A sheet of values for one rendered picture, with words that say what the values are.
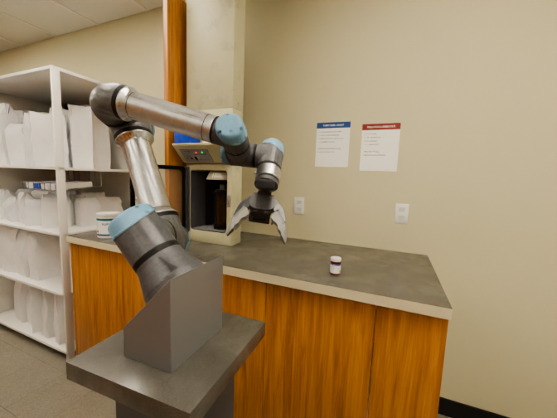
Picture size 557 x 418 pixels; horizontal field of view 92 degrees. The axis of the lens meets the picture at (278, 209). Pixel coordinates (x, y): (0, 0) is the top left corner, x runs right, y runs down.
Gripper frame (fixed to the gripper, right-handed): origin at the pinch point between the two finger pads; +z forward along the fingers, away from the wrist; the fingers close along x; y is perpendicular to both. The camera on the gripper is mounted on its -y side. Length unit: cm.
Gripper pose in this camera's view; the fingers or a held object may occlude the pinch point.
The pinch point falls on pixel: (255, 239)
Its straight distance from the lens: 68.7
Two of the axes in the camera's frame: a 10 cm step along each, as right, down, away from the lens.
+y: -0.8, 5.2, 8.5
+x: -9.9, -1.4, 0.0
